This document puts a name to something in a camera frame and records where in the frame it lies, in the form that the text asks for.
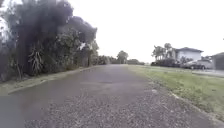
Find wide grass strip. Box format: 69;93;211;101
128;64;224;123

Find grey side road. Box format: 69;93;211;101
143;64;224;79

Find lone round tree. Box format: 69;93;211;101
116;50;129;65

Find group of palm trees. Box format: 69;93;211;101
151;42;176;62

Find grey building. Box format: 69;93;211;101
210;51;224;71

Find low distant bushes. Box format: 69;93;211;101
96;55;146;66

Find car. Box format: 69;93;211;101
181;59;214;71

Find row of bushes and trees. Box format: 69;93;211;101
0;0;101;84

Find grey asphalt road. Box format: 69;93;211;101
0;64;224;128

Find white house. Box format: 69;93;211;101
173;46;205;63

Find narrow grass verge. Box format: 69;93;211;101
0;65;98;96

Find dark hedge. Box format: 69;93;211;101
150;58;183;69

